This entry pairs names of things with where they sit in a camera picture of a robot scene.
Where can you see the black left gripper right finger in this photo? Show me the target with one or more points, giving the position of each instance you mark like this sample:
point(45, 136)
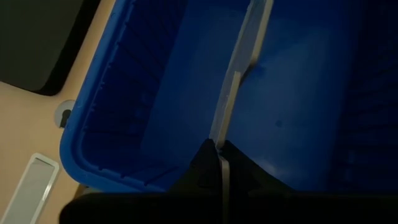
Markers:
point(248, 177)

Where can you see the white-edged grey phone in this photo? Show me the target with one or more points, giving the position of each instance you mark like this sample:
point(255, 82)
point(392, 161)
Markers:
point(31, 189)

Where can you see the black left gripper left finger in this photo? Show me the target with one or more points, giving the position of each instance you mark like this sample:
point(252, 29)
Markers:
point(202, 174)

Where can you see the long grey slotted divider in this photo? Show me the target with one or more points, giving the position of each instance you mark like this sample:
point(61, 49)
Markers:
point(245, 46)

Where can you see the grey table grommet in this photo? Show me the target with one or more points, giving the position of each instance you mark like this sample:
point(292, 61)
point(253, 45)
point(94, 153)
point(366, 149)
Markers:
point(60, 112)

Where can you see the large blue plastic bin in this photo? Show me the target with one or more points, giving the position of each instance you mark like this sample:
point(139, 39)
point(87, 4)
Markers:
point(155, 93)

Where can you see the black closed laptop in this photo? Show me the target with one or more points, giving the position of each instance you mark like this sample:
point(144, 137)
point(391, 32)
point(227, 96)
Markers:
point(31, 40)

